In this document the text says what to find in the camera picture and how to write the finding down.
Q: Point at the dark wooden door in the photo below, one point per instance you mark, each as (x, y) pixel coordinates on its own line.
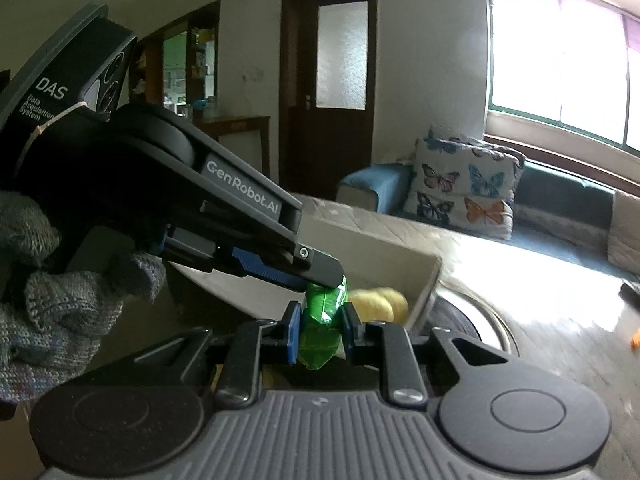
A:
(300, 60)

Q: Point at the small orange item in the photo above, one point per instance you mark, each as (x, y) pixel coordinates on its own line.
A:
(635, 340)

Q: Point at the green plastic packet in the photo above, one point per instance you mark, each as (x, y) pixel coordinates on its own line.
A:
(320, 325)

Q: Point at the blue sofa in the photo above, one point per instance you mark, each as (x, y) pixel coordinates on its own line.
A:
(560, 195)

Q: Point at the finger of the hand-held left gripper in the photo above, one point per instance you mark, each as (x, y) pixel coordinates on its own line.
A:
(260, 265)

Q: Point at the yellow soft item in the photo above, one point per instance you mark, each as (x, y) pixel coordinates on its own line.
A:
(380, 305)

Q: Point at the butterfly print pillow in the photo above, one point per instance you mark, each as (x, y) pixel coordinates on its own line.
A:
(460, 195)
(495, 150)

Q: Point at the large window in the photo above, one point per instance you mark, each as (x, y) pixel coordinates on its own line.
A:
(560, 50)

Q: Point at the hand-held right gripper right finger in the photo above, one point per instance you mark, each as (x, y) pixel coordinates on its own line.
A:
(348, 332)

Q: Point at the wooden display cabinet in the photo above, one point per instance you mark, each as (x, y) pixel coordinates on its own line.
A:
(190, 60)

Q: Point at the white rectangular container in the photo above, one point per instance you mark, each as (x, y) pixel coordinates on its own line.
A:
(365, 255)

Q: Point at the person's left hand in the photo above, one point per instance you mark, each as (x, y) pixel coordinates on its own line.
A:
(45, 320)

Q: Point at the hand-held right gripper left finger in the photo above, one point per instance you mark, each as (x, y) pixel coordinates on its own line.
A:
(292, 335)

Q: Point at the wooden side table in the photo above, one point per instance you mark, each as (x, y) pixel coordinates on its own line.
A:
(235, 125)

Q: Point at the beige quilted cushion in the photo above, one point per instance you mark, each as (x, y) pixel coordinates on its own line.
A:
(625, 230)

